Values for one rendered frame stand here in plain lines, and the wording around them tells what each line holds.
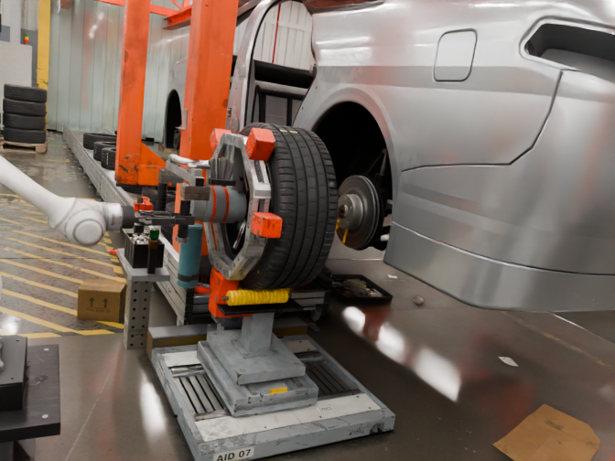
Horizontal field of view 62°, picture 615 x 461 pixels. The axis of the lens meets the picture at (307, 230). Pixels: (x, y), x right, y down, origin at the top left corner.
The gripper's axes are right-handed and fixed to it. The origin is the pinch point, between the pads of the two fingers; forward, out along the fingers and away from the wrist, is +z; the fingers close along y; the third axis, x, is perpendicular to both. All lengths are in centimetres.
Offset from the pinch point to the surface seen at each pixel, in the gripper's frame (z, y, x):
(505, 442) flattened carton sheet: 132, 47, -81
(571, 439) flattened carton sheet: 165, 55, -82
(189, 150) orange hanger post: 16, -58, 18
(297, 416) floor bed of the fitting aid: 48, 15, -75
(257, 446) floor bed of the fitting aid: 27, 25, -77
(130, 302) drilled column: -2, -71, -58
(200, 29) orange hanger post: 17, -57, 69
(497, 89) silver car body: 68, 62, 54
